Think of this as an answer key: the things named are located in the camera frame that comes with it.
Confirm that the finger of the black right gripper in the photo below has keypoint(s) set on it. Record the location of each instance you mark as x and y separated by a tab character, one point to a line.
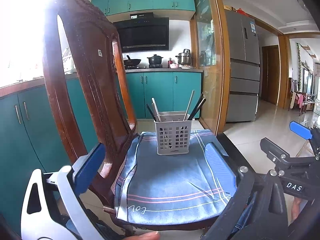
300	130

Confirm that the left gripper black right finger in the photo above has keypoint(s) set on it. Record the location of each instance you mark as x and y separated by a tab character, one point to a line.
256	210

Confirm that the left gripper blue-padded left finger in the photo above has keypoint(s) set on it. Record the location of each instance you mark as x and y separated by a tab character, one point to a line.
52	208

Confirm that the black chopstick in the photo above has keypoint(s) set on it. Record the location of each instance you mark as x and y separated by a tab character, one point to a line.
198	106

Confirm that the light wooden chopstick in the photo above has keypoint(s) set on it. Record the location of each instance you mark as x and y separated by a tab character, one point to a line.
156	109
188	105

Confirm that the teal lower kitchen cabinets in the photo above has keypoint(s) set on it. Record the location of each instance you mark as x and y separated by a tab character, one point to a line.
29	135

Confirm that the person's right hand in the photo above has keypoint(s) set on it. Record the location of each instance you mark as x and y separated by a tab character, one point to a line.
297	205

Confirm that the person's left hand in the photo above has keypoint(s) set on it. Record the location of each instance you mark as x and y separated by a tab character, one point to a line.
154	235

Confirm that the grey refrigerator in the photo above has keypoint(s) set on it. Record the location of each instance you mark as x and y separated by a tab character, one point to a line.
245	68

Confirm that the blue striped cloth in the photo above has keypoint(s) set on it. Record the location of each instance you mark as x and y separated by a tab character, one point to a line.
161	190

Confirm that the brown wooden chair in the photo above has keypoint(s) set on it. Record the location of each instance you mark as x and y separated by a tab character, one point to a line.
96	51

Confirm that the wooden framed glass door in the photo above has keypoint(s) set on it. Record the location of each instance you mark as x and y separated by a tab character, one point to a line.
211	54

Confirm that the white plastic utensil basket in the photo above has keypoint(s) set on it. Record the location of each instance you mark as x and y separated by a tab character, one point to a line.
173	133

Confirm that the dark brown chopstick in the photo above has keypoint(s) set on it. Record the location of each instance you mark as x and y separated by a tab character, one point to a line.
151	112

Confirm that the stainless steel pot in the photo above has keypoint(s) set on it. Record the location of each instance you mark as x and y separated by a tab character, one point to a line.
184	58

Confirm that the black clay pot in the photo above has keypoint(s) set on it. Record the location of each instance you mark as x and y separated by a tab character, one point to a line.
155	60

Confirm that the black wok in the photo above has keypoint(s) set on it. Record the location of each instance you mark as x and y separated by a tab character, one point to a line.
130	63

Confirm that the black range hood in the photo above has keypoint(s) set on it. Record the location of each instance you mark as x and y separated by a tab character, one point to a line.
143	34

